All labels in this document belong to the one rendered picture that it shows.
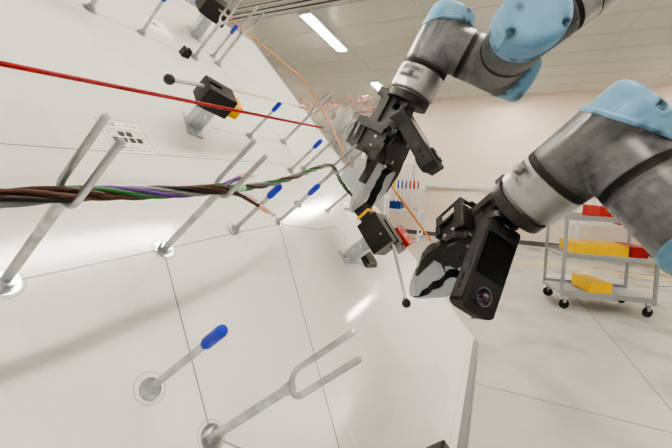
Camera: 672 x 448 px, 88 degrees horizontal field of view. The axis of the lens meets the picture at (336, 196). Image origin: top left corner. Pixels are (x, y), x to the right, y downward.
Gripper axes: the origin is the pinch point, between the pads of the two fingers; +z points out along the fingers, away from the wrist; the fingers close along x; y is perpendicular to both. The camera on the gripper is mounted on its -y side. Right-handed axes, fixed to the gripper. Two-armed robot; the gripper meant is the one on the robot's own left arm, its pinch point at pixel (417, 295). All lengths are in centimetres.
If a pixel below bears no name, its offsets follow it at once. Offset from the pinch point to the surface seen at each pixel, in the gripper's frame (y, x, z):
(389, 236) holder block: 5.9, 7.2, -2.2
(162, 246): -15.8, 31.5, -5.3
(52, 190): -23.5, 34.7, -17.4
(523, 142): 716, -370, 151
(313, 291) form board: -6.7, 14.7, 2.0
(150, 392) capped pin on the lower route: -26.4, 25.5, -6.4
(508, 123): 744, -326, 143
